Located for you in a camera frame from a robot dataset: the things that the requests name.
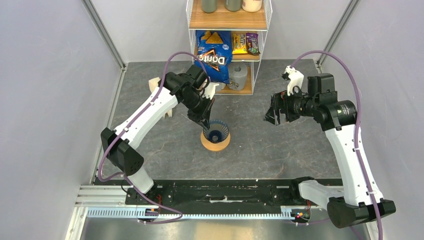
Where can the blue Doritos chip bag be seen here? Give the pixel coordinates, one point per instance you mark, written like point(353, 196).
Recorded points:
point(214, 49)

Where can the yellow M&M candy bag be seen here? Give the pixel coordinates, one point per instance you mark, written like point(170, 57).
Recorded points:
point(239, 45)

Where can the green bottle middle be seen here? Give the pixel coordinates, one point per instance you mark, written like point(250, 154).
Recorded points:
point(233, 5)

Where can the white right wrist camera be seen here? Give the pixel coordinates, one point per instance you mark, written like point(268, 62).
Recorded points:
point(295, 79)

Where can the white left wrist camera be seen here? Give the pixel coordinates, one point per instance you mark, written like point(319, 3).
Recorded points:
point(209, 91)

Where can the glass carafe with wooden band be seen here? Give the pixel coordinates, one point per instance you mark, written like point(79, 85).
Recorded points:
point(215, 154)

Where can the wooden ring dripper stand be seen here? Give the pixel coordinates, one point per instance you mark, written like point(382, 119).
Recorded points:
point(214, 146)

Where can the grey toilet paper roll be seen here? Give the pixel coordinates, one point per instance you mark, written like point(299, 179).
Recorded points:
point(238, 72)

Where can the green bottle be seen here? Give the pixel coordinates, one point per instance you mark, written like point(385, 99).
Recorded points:
point(209, 6)
point(233, 5)

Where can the brown M&M candy bag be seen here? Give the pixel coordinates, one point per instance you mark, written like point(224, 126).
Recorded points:
point(252, 43)

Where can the white jar on bottom shelf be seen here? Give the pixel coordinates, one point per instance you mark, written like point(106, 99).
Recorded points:
point(219, 86)

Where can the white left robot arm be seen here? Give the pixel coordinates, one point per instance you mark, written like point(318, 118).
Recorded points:
point(192, 88)

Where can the cream paper coffee filters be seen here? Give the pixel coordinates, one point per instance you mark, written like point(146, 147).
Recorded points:
point(153, 84)

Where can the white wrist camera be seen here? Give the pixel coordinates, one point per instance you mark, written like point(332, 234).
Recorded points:
point(209, 91)
point(295, 79)

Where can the blue plastic coffee dripper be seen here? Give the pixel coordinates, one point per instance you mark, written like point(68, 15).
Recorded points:
point(218, 131)

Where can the green bottle left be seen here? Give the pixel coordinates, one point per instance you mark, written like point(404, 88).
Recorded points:
point(209, 6)

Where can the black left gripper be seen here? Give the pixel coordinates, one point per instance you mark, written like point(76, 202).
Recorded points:
point(203, 118)

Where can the white wire shelf rack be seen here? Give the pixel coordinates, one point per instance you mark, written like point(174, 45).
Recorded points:
point(241, 22)

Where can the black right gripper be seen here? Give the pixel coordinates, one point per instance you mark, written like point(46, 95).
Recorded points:
point(278, 100)

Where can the cream lotion bottle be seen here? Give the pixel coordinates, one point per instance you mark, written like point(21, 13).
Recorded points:
point(251, 6)

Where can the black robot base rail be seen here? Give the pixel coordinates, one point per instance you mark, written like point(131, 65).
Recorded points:
point(220, 199)

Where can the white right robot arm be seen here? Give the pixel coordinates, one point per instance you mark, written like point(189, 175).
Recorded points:
point(360, 201)

